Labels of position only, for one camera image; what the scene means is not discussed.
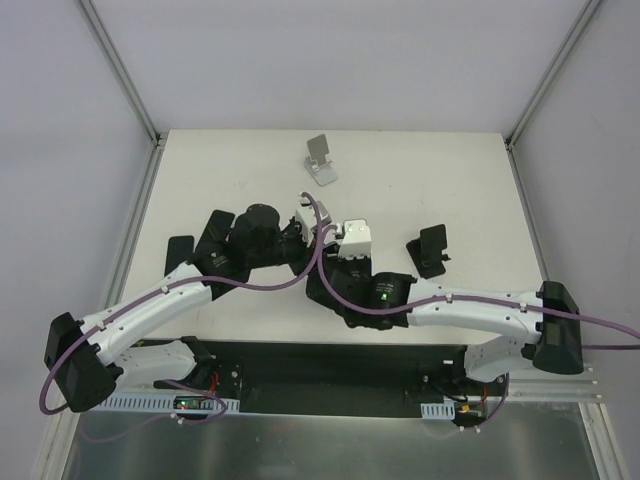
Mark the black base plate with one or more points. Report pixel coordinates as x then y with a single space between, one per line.
361 380

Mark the aluminium frame post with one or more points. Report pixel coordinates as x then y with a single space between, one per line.
568 45
119 71

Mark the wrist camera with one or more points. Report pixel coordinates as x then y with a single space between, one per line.
354 240
310 218

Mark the right white cable duct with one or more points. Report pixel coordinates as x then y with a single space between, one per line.
438 411

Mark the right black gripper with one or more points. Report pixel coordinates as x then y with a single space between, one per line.
329 286

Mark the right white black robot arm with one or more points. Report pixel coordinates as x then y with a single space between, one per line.
530 329

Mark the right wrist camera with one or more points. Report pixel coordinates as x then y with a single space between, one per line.
354 240

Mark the right aluminium frame post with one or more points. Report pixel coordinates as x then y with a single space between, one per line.
568 45

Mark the black stand left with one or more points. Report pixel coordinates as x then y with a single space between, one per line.
212 255

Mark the left white cable duct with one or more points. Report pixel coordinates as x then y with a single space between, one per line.
166 403

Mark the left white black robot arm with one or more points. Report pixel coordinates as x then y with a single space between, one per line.
89 359

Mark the silver phone stand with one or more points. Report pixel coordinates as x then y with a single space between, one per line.
318 162

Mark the white cable duct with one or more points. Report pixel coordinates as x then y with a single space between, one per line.
166 403
438 411

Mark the black folding phone stand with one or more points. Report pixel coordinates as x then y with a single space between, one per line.
427 252

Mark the dark blue phone left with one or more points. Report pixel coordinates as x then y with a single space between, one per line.
179 249

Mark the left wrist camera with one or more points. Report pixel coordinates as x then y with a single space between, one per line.
310 218

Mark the aluminium rail right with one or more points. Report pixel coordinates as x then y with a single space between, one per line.
536 386

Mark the left aluminium frame post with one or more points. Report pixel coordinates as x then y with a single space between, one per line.
119 71

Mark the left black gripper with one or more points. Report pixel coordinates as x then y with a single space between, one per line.
291 242

